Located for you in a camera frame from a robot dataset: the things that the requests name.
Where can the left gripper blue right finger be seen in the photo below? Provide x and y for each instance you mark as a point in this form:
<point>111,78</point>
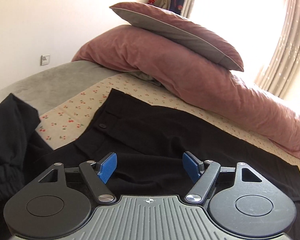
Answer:
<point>193,166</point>

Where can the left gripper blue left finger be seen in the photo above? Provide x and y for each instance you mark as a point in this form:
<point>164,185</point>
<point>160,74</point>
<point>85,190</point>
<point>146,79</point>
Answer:
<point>106,166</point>

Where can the black pants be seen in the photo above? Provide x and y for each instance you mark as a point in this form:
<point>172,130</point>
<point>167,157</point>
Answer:
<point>150,141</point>

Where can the cherry print bed sheet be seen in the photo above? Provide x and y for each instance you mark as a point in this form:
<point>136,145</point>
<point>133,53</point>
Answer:
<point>65,123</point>

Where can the black garment pile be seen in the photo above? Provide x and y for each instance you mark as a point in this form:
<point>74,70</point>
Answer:
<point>20,146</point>

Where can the grey blanket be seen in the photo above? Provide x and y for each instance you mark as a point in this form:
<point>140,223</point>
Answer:
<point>48,89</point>

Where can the pink duvet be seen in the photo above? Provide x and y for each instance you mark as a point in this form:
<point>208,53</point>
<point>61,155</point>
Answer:
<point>197,81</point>

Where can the beige curtain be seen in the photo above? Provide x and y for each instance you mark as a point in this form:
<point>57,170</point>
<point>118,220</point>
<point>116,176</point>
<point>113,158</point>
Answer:
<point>277,77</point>

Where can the pink grey pillow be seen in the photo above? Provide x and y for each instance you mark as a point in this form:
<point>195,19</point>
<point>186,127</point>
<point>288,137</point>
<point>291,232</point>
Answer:
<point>181,30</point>

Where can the white wall socket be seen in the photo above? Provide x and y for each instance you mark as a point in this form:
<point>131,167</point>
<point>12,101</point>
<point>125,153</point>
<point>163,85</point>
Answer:
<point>45,59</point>

